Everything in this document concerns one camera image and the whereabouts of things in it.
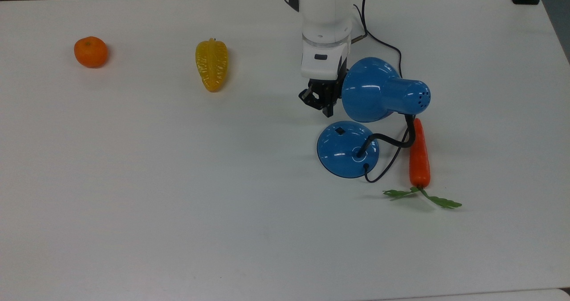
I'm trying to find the orange toy mandarin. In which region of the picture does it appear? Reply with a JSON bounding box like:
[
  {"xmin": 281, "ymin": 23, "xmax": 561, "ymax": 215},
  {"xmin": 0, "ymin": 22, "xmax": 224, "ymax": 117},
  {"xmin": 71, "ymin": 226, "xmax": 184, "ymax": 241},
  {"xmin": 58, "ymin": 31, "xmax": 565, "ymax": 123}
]
[{"xmin": 73, "ymin": 36, "xmax": 109, "ymax": 68}]

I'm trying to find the black lamp power cable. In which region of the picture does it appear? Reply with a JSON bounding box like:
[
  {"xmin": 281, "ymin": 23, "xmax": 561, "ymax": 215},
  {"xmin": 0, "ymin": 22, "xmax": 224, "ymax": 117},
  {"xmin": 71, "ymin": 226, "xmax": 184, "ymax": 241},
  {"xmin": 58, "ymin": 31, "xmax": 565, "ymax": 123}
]
[{"xmin": 353, "ymin": 4, "xmax": 410, "ymax": 183}]

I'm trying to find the yellow toy starfruit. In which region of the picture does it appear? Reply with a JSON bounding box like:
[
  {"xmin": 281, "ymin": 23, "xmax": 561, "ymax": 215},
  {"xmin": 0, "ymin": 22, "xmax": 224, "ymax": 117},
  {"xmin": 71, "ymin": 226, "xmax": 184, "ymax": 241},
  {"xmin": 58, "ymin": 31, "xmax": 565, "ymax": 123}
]
[{"xmin": 195, "ymin": 38, "xmax": 229, "ymax": 93}]

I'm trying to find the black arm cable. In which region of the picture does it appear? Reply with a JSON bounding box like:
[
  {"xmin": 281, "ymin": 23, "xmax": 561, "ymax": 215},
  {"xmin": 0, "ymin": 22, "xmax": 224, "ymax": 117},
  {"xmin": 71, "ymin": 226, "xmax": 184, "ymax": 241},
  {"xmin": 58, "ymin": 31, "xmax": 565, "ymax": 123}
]
[{"xmin": 351, "ymin": 0, "xmax": 379, "ymax": 43}]

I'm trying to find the orange toy carrot with leaves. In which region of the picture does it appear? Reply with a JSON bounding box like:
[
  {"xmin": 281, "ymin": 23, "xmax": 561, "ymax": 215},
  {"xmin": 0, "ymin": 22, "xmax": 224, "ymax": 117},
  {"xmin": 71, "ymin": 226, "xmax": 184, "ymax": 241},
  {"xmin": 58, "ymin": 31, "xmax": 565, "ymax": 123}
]
[{"xmin": 383, "ymin": 118, "xmax": 462, "ymax": 209}]

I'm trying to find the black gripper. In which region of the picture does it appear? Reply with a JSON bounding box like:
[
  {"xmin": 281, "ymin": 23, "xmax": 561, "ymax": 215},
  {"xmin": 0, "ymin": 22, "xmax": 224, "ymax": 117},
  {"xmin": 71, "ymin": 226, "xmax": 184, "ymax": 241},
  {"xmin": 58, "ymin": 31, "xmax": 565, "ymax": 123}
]
[{"xmin": 299, "ymin": 69, "xmax": 349, "ymax": 118}]

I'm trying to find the blue desk lamp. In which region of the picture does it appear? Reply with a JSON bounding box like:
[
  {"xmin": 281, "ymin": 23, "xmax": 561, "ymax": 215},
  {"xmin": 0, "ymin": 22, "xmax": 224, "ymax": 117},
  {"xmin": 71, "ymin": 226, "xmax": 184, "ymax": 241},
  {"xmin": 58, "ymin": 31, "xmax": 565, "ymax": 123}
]
[{"xmin": 317, "ymin": 57, "xmax": 432, "ymax": 179}]

